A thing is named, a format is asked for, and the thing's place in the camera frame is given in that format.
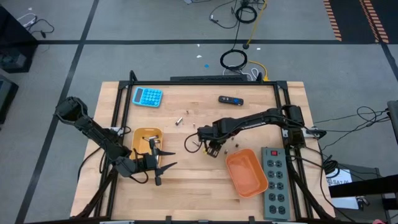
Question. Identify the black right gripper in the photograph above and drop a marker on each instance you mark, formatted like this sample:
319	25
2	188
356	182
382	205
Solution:
206	133

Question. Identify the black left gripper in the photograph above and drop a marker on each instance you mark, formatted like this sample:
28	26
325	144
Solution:
147	163

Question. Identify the orange plastic bin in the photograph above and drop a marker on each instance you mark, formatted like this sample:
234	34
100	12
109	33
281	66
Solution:
247	174

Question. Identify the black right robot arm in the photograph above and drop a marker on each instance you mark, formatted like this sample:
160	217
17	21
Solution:
248	119

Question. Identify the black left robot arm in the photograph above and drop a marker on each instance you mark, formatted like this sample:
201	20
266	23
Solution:
93	132

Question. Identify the yellow plastic bin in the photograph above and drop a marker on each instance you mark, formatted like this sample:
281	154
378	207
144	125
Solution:
138	146

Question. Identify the black remote control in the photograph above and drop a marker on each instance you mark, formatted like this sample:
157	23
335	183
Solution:
230	100

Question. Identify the light blue calculator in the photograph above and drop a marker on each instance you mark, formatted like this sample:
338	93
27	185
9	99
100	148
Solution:
149	97

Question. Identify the grey-green power strip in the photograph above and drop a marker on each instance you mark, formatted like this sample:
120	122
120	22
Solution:
276	186

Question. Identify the white paper label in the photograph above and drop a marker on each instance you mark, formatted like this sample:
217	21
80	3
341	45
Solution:
340	182

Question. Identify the black beam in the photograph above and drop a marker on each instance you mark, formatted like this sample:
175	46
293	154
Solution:
367	186

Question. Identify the black floor box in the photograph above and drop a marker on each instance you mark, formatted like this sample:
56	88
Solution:
6	99

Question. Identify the black cabinet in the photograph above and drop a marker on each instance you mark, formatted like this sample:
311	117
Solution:
12	34

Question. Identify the black aluminium table frame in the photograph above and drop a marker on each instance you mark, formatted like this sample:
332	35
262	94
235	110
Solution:
199	83

